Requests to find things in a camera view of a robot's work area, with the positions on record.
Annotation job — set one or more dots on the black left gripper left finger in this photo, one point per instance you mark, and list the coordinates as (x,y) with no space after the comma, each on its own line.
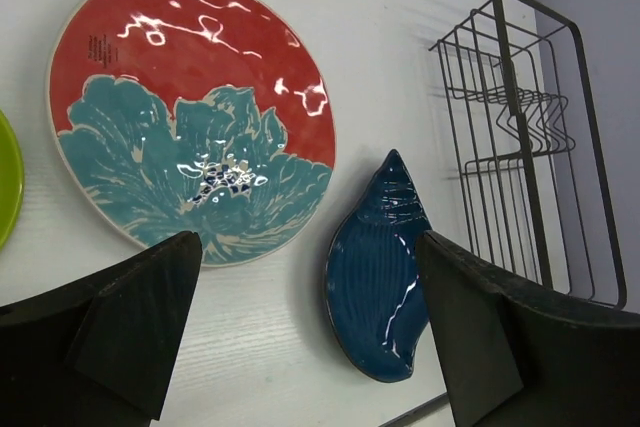
(100,351)

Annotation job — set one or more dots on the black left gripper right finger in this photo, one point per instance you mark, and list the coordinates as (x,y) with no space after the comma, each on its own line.
(515,353)

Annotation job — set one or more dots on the blue shell-shaped dish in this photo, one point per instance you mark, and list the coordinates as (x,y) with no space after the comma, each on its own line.
(372,290)

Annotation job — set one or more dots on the lime green plate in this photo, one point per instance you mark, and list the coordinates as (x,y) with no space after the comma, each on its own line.
(12,179)

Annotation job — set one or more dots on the red plate with teal flower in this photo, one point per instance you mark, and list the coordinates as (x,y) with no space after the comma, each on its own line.
(208,116)

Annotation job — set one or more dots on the dark wire dish rack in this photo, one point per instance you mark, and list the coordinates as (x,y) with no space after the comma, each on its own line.
(528,156)

